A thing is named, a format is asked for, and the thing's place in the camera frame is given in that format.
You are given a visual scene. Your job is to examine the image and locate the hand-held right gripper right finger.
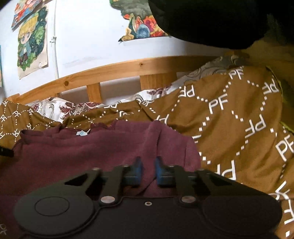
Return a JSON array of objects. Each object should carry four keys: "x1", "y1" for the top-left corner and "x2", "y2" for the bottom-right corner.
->
[{"x1": 154, "y1": 156, "x2": 227, "y2": 206}]

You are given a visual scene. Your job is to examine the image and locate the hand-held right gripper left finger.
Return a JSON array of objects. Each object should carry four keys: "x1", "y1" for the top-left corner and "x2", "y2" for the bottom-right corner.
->
[{"x1": 64, "y1": 157, "x2": 145, "y2": 206}]

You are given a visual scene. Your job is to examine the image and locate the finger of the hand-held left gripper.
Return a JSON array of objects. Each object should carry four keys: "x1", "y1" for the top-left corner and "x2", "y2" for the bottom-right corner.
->
[{"x1": 0, "y1": 147, "x2": 15, "y2": 158}]

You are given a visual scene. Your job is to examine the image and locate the maroon long-sleeve shirt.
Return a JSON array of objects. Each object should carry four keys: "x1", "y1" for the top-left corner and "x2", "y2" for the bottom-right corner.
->
[{"x1": 0, "y1": 121, "x2": 202, "y2": 221}]

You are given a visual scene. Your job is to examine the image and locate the brown printed blanket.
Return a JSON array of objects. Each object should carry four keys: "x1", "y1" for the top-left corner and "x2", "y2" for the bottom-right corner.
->
[{"x1": 0, "y1": 65, "x2": 294, "y2": 239}]

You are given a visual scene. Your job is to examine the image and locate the yellow green cloth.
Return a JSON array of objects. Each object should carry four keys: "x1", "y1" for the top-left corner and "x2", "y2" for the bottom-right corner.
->
[{"x1": 272, "y1": 69, "x2": 294, "y2": 135}]

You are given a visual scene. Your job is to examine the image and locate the black puffer jacket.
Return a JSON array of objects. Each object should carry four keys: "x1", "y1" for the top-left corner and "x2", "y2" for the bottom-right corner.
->
[{"x1": 148, "y1": 0, "x2": 294, "y2": 50}]

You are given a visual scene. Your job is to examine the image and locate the wooden bed frame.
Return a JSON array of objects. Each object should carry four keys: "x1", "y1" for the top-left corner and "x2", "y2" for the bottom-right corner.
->
[{"x1": 7, "y1": 55, "x2": 248, "y2": 104}]

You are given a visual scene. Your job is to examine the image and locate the cartoon figure wall poster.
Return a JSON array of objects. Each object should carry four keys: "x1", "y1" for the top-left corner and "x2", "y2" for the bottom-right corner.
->
[{"x1": 17, "y1": 3, "x2": 49, "y2": 80}]

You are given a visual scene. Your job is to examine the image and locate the orange cartoon wall poster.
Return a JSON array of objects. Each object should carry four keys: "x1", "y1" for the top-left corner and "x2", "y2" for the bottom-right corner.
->
[{"x1": 11, "y1": 0, "x2": 44, "y2": 29}]

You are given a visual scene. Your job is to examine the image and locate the colourful landscape wall poster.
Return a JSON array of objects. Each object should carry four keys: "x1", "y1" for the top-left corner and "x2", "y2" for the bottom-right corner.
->
[{"x1": 110, "y1": 0, "x2": 169, "y2": 42}]

